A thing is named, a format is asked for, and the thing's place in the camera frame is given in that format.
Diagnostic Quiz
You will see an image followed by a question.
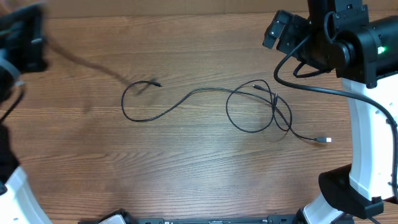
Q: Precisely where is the black USB cable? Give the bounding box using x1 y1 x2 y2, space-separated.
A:
120 80 333 144
46 37 156 94

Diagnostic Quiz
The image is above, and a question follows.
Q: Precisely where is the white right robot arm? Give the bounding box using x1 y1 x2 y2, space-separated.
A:
263 1 397 223

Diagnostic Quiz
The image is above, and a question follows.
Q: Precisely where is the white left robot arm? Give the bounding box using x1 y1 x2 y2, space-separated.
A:
1 3 51 223

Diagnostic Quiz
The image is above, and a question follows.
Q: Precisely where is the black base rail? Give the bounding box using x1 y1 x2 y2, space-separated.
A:
78 209 295 224

